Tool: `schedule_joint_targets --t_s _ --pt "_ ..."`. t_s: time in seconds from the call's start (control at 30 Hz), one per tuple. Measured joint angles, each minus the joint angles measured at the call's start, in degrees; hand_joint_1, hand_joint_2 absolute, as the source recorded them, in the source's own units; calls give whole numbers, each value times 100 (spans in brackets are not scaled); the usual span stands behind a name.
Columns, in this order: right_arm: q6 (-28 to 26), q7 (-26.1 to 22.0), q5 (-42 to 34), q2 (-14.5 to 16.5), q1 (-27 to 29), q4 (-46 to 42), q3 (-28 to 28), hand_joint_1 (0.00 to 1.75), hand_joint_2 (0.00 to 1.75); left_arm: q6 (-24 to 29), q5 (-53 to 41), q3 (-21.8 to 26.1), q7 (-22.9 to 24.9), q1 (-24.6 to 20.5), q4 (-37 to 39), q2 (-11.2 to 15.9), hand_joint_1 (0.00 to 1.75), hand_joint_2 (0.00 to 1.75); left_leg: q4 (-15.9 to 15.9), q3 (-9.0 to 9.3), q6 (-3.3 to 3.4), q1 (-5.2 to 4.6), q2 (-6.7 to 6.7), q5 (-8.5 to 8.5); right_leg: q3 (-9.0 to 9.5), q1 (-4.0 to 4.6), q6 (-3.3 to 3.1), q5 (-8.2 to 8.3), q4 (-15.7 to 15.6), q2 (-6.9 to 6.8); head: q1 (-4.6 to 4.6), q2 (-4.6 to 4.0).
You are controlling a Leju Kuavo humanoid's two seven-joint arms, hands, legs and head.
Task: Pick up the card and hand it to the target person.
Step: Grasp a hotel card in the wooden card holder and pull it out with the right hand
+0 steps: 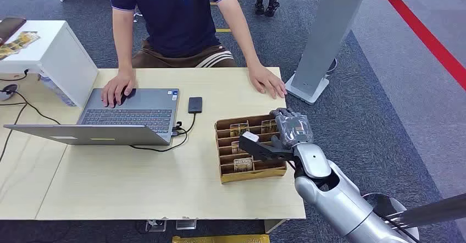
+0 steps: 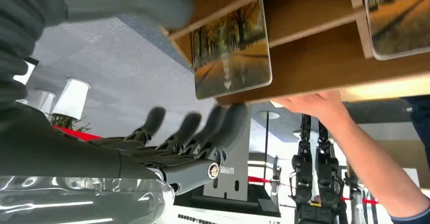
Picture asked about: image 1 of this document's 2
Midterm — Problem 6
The person's right hand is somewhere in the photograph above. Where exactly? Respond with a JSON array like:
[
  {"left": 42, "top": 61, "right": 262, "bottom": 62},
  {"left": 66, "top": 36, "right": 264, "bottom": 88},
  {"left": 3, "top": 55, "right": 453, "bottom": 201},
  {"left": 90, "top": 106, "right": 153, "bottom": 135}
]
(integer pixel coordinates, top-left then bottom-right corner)
[{"left": 101, "top": 68, "right": 136, "bottom": 109}]

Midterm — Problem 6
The person's left hand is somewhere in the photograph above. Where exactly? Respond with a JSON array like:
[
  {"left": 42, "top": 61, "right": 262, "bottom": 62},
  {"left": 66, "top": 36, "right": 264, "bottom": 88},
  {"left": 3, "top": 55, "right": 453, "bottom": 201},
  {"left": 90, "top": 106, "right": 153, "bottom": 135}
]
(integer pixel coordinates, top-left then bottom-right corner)
[{"left": 248, "top": 63, "right": 289, "bottom": 100}]

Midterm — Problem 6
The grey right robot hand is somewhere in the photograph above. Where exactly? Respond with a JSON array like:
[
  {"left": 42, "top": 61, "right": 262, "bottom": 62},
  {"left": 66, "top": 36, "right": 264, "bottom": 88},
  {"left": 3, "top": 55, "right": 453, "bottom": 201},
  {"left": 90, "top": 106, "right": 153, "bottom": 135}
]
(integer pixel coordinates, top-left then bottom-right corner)
[{"left": 270, "top": 107, "right": 314, "bottom": 150}]

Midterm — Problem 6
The wooden slotted card holder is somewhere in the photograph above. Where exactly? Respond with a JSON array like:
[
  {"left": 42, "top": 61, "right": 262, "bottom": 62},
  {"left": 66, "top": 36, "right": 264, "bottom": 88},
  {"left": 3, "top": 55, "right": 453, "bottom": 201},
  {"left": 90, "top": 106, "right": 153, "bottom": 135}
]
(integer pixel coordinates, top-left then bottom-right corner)
[{"left": 214, "top": 114, "right": 288, "bottom": 185}]

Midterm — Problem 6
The person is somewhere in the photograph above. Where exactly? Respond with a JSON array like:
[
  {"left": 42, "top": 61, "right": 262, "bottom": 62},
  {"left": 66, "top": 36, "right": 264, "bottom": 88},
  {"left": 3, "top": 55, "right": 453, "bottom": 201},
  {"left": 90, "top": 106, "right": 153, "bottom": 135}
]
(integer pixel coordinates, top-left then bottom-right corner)
[{"left": 108, "top": 0, "right": 238, "bottom": 69}]

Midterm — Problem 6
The grey open laptop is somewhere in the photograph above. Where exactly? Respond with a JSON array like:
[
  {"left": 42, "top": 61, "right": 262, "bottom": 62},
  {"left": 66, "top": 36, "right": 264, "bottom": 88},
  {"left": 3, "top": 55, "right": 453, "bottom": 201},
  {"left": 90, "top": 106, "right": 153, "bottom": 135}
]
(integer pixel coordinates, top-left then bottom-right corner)
[{"left": 3, "top": 87, "right": 180, "bottom": 147}]

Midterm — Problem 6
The white box cabinet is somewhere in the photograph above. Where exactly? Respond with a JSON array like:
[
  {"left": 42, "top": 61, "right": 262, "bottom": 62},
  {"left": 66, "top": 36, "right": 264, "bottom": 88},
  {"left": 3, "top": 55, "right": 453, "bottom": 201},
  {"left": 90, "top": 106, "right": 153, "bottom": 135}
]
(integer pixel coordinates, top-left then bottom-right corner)
[{"left": 0, "top": 20, "right": 99, "bottom": 108}]

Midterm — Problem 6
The black portable drive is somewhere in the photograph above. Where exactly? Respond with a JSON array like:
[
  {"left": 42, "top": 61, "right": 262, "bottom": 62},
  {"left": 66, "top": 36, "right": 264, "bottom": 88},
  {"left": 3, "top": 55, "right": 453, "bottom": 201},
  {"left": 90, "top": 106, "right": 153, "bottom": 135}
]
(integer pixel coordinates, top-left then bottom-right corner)
[{"left": 187, "top": 96, "right": 203, "bottom": 114}]

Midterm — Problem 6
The silver kiosk stand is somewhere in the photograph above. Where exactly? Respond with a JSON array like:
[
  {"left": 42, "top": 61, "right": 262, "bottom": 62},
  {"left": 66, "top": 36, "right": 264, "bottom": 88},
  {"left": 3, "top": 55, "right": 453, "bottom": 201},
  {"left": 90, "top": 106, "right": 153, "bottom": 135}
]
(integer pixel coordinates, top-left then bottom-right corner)
[{"left": 284, "top": 0, "right": 373, "bottom": 106}]

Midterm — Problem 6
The yellow printed brochure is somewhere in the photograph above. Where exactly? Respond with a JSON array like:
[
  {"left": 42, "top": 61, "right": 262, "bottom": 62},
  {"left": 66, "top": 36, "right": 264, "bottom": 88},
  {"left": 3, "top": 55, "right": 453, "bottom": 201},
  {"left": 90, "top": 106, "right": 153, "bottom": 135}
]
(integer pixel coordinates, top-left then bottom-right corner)
[{"left": 0, "top": 31, "right": 41, "bottom": 62}]

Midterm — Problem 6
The round grey desk device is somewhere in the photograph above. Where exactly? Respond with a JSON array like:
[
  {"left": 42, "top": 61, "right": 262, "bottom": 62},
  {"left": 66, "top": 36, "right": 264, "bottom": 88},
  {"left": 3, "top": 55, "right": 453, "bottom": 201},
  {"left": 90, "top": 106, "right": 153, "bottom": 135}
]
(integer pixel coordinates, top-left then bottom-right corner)
[{"left": 0, "top": 84, "right": 19, "bottom": 102}]

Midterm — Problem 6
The brown leather folder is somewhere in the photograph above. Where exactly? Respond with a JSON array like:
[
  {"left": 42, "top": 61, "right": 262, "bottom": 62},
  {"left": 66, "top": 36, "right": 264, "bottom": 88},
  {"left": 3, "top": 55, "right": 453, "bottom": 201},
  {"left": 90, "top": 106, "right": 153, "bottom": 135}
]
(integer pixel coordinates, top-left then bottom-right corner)
[{"left": 0, "top": 16, "right": 27, "bottom": 47}]

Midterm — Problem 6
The yellow box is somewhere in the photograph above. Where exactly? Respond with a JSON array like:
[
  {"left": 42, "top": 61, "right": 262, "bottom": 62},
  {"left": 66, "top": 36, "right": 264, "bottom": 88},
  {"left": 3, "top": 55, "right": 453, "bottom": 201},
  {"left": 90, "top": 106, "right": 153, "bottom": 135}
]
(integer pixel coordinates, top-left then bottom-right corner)
[{"left": 171, "top": 234, "right": 270, "bottom": 243}]

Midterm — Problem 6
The grey metal pole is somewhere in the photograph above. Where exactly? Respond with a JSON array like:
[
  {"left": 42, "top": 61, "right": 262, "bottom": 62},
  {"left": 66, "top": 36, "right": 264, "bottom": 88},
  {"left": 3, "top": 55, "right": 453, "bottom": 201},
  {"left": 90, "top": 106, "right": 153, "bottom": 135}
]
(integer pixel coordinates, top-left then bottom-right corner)
[{"left": 385, "top": 193, "right": 466, "bottom": 230}]

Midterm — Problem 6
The red barrier belt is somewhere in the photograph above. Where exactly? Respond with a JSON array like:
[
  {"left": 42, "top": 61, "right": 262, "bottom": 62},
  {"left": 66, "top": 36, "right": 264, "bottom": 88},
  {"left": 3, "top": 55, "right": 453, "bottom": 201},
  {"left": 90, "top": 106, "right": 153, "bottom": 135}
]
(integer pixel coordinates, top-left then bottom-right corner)
[{"left": 373, "top": 0, "right": 466, "bottom": 91}]

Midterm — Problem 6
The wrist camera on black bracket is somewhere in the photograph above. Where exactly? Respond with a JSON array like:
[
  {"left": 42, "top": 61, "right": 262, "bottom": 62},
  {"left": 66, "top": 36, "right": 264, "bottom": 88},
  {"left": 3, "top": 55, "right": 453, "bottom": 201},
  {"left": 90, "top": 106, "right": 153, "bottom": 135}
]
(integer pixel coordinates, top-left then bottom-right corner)
[{"left": 238, "top": 131, "right": 296, "bottom": 163}]

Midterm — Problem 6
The black drive cable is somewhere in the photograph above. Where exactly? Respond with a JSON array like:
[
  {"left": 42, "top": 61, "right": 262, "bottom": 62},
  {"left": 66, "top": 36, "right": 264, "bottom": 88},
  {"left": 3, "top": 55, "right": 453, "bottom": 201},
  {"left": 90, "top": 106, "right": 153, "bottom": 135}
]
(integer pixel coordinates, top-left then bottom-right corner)
[{"left": 130, "top": 112, "right": 197, "bottom": 153}]

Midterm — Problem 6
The black power cable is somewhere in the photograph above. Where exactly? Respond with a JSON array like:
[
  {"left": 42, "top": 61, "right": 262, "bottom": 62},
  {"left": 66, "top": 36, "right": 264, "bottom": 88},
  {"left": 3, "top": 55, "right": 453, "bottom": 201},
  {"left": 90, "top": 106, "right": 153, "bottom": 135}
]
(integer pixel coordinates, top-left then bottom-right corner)
[{"left": 0, "top": 89, "right": 62, "bottom": 163}]

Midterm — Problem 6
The metal table bracket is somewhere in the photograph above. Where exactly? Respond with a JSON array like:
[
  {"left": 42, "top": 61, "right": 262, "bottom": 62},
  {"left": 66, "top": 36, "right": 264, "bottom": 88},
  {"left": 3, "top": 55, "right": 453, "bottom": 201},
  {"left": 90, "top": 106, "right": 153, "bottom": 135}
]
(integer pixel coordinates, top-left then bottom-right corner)
[
  {"left": 145, "top": 218, "right": 168, "bottom": 233},
  {"left": 175, "top": 218, "right": 197, "bottom": 231}
]

